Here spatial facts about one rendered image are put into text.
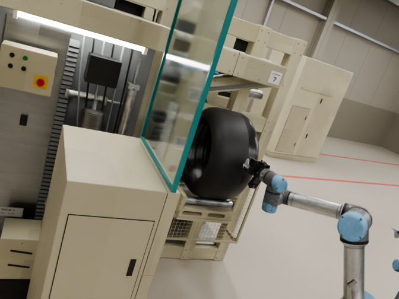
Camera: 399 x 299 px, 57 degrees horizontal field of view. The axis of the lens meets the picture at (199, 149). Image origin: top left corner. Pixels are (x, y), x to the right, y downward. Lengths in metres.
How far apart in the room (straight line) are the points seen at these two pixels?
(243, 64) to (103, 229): 1.45
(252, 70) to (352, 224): 1.20
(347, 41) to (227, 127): 9.85
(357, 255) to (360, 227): 0.13
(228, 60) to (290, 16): 7.79
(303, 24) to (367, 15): 2.35
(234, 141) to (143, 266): 0.90
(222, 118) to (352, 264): 1.00
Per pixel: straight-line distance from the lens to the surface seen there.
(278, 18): 9.86
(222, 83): 2.52
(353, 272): 1.79
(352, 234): 1.71
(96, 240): 1.39
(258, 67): 2.46
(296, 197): 1.92
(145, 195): 1.33
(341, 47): 11.66
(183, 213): 2.22
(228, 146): 2.03
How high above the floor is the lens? 1.83
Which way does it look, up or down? 17 degrees down
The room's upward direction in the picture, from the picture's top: 18 degrees clockwise
